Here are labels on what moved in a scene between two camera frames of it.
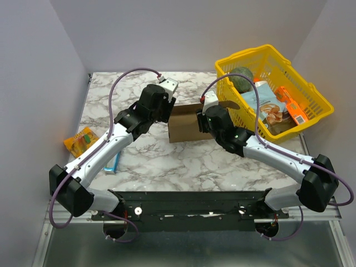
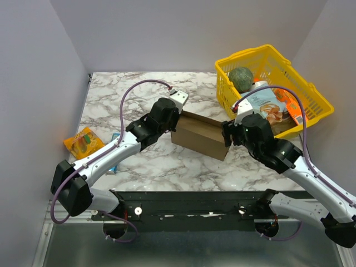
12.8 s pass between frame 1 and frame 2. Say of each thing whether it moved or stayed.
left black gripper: moved
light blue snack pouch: stayed
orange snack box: stayed
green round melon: stayed
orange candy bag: stayed
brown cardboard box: moved
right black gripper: moved
